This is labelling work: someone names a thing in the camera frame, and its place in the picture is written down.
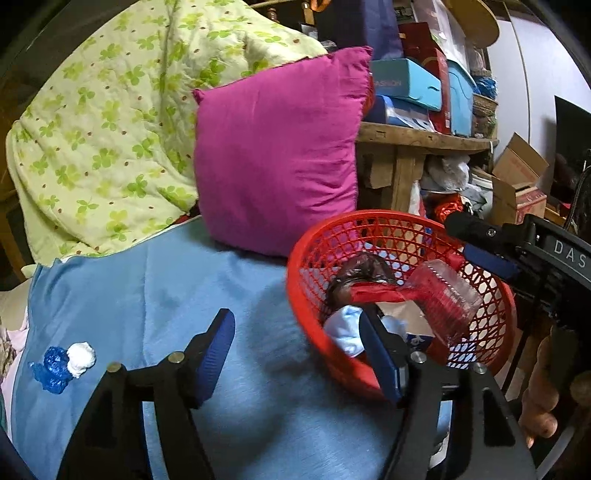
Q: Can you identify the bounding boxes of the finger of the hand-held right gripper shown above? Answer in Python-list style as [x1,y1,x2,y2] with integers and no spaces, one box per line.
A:
[463,244,520,281]
[444,211,506,252]

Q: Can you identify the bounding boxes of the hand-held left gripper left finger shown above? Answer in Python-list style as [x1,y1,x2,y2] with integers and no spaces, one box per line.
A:
[55,308,236,480]

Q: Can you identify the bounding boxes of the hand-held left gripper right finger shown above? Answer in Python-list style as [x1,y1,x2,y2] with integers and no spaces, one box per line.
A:
[359,308,539,480]

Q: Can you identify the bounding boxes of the red plastic mesh basket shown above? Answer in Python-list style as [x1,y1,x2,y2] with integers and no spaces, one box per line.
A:
[286,210,518,400]

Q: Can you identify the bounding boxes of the person's right hand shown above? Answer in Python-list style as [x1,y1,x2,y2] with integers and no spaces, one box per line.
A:
[518,332,591,448]

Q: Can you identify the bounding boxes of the red shiny foil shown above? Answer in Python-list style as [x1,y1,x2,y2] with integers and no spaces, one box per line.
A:
[431,194,465,224]

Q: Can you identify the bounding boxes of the white paper carton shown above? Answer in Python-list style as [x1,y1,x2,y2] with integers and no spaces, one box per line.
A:
[379,300,435,352]

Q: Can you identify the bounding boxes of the clear plastic container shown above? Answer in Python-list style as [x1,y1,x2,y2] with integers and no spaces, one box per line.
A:
[406,259,483,344]

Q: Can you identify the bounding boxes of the white plastic bag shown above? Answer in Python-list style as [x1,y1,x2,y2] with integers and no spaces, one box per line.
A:
[422,154,472,192]

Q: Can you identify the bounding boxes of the brown cardboard box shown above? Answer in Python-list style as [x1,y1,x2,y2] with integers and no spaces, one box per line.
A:
[490,133,550,226]

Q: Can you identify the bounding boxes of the light blue blanket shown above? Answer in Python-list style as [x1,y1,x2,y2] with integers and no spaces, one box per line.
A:
[10,216,453,480]

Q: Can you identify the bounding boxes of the brown plastic bag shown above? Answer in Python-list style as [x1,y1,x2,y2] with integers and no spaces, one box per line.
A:
[325,251,398,310]

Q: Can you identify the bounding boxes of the wooden table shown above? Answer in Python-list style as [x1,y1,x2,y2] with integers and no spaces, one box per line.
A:
[355,122,499,213]

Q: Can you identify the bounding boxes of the woven wicker basket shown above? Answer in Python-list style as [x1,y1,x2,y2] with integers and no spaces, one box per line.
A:
[473,95,499,118]

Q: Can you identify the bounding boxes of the blue plastic storage bin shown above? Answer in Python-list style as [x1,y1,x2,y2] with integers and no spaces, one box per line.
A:
[445,60,476,137]

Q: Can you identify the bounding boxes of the blue and white packet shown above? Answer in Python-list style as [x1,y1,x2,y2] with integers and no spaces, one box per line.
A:
[367,95,435,132]

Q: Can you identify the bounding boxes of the black flat panel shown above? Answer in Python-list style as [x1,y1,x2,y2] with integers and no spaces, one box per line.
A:
[554,96,591,199]

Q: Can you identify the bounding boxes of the red cardboard box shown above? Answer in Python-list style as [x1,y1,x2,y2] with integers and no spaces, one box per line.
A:
[398,22,451,136]

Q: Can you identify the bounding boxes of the light blue shoebox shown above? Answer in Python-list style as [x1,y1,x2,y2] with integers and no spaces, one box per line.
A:
[369,58,443,112]

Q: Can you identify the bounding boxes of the magenta pillow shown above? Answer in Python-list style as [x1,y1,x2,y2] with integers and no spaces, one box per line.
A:
[191,46,374,258]

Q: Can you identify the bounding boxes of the pale pink sheet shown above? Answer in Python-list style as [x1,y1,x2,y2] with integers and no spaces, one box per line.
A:
[0,318,33,407]

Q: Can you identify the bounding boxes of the round wooden board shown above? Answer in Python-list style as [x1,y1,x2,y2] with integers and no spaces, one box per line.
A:
[450,0,502,49]

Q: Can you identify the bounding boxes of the cream cloth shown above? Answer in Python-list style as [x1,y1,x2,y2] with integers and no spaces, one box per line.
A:
[0,288,33,330]

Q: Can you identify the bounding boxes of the navy blue bag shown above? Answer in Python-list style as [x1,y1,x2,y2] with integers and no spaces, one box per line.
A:
[318,0,402,61]

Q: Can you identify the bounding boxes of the wooden bed headboard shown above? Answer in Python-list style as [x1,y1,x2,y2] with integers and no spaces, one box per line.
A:
[0,152,28,282]

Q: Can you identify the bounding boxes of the green leaf print quilt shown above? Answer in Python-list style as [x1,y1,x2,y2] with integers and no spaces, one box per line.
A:
[6,0,328,264]

